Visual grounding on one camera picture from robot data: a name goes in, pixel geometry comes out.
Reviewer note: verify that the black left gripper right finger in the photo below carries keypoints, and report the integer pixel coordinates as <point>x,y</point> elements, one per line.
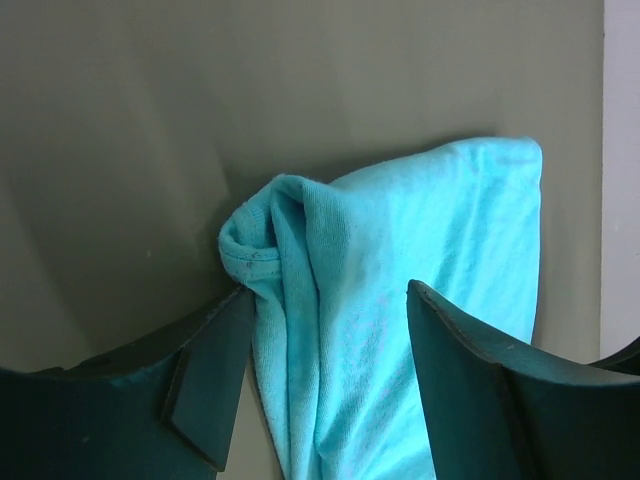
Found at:
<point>498,408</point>

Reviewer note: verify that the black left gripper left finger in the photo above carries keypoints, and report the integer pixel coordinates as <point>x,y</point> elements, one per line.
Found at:
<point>161,407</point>

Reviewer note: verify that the light blue t shirt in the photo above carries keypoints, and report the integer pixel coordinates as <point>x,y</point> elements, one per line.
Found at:
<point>329,265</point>

